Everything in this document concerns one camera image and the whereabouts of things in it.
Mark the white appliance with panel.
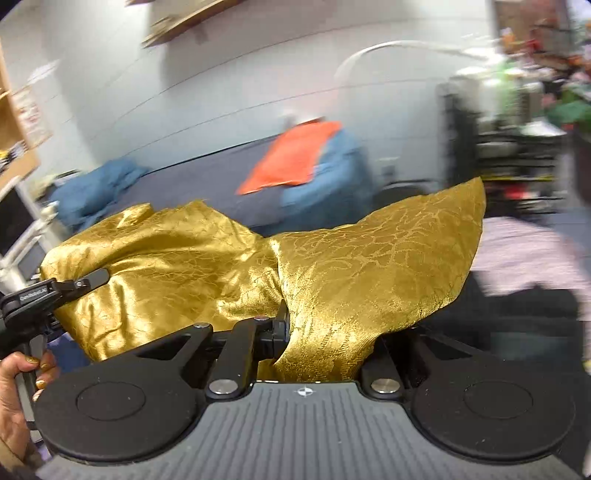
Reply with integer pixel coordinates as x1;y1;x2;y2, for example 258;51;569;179
1;177;61;293

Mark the person's left hand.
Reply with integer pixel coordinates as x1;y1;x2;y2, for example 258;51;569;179
1;350;59;464

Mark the blue crumpled cloth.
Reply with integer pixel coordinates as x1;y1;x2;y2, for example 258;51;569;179
49;158;148;234

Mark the orange cloth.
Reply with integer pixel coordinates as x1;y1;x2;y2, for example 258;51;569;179
236;121;342;195

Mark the black wire rack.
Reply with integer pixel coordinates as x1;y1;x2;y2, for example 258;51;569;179
438;83;566;221

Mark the lavender floral bedsheet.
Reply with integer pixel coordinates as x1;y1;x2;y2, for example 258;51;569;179
472;217;590;302

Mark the wooden shelf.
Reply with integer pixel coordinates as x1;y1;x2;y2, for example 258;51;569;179
0;54;52;189

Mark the gold satin jacket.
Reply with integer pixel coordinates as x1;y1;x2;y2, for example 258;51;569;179
40;178;486;382

